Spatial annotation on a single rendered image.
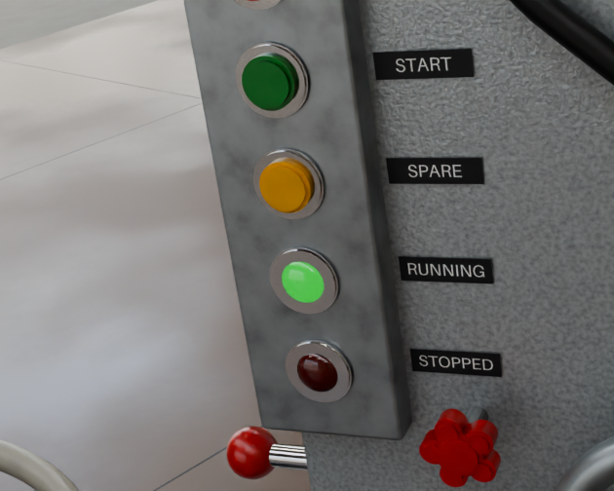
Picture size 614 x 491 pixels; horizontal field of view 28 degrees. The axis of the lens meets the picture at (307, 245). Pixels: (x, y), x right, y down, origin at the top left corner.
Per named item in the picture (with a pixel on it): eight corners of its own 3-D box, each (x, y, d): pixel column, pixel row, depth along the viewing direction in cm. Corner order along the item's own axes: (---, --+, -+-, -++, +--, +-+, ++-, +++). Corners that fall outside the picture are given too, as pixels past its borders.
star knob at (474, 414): (517, 446, 62) (510, 380, 61) (496, 495, 59) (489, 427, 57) (445, 439, 64) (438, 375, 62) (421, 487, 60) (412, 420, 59)
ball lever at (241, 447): (358, 469, 73) (351, 424, 72) (339, 501, 71) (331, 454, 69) (244, 457, 76) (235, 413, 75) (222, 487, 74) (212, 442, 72)
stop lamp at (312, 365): (348, 385, 63) (342, 344, 62) (339, 399, 61) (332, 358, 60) (305, 382, 63) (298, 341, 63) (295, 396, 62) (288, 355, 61)
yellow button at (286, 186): (320, 207, 58) (312, 155, 57) (312, 215, 57) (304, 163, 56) (270, 206, 59) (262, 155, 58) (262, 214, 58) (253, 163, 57)
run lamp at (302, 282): (335, 296, 61) (328, 252, 60) (325, 309, 59) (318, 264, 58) (290, 294, 61) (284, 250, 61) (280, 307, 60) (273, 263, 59)
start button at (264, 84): (305, 104, 56) (296, 49, 55) (296, 111, 55) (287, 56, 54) (253, 105, 57) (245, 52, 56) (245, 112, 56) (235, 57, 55)
